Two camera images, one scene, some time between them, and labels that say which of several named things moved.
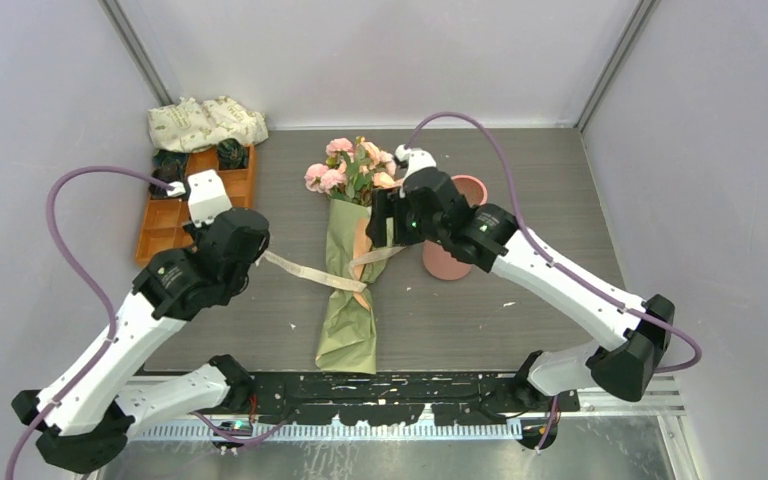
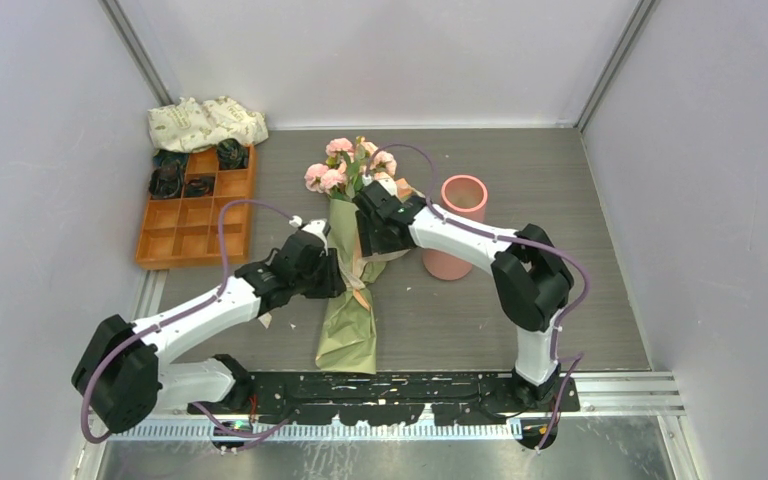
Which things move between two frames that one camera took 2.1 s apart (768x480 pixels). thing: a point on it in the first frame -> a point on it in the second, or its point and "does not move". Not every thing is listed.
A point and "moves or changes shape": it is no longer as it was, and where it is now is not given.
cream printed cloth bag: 189,124 does not move
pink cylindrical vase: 437,259 does not move
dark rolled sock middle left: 169,173 does not move
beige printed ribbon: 350,284 moves or changes shape
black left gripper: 199,231 -> 333,283
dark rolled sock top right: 232,154 does not move
